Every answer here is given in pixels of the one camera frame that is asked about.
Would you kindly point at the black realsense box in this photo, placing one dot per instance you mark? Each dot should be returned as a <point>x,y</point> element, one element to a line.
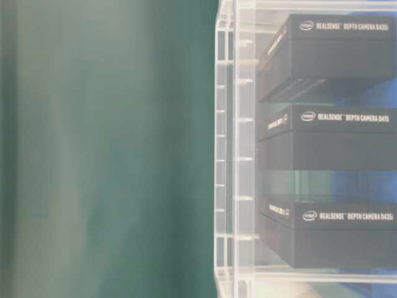
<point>307,137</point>
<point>319,236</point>
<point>320,57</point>

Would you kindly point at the black RealSense box bottom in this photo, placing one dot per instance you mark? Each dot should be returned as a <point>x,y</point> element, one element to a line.
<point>319,236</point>

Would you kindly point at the clear plastic storage case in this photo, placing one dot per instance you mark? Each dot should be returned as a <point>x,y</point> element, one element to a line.
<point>244,266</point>

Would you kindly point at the black RealSense box top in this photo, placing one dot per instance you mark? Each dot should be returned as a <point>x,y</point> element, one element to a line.
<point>320,57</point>

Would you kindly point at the blue cloth inside case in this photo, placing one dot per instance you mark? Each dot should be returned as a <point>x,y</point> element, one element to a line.
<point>379,186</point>

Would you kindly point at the green table cloth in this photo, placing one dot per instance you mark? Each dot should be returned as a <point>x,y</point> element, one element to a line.
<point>107,129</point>

